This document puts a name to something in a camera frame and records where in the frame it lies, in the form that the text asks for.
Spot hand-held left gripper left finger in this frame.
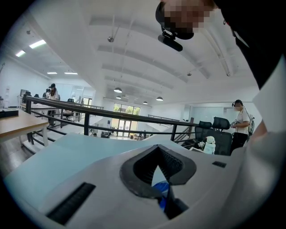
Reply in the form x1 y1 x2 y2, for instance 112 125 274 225
38 144 170 229

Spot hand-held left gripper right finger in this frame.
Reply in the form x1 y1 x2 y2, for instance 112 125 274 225
158 144 244 229

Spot blue cloth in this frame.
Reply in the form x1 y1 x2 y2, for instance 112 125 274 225
151 181 170 213

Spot person's right forearm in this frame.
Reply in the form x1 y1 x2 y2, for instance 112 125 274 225
250 120 269 144

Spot white patterned plush toy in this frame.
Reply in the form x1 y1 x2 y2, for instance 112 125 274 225
204 136 217 155

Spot black office chair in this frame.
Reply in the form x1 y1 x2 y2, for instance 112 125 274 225
193 120 213 149
212 116 233 157

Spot person's light trousers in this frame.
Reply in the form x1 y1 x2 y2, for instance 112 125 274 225
243 131 286 215

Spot light blue table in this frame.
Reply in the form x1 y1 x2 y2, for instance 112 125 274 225
25 96 199 144

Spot large glass window front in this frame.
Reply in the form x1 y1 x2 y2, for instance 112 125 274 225
113 102 141 137

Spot wooden desk with white legs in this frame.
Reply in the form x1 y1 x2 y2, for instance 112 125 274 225
0 109 50 147

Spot person's black shirt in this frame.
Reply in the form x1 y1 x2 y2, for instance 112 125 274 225
213 0 286 135

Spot person's head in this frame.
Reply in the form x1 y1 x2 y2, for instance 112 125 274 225
155 0 219 41

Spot black head-mounted camera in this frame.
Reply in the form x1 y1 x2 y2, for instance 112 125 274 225
157 30 184 52

